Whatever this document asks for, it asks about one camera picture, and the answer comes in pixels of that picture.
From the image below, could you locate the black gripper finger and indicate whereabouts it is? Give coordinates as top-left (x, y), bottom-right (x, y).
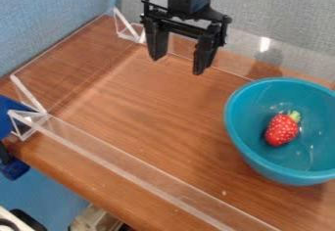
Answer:
top-left (192, 23), bottom-right (222, 75)
top-left (144, 18), bottom-right (168, 61)

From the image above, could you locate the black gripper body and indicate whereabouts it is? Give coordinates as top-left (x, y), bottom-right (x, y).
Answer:
top-left (139, 0), bottom-right (234, 47)

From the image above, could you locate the red toy strawberry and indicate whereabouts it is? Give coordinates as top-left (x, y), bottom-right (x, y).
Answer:
top-left (264, 111), bottom-right (302, 147)

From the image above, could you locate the blue plastic bowl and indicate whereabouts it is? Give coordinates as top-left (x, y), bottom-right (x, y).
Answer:
top-left (224, 77), bottom-right (335, 186)

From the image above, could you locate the blue table clamp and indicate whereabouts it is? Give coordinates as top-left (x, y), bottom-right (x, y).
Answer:
top-left (0, 94), bottom-right (36, 181)

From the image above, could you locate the white box under table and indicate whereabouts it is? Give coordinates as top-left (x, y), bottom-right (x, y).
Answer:
top-left (70, 204), bottom-right (123, 231)

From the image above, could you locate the black and white device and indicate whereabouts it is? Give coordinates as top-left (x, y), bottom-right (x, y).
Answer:
top-left (0, 206), bottom-right (47, 231)

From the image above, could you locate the clear acrylic barrier frame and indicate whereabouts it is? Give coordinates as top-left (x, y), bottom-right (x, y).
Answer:
top-left (12, 14), bottom-right (335, 231)

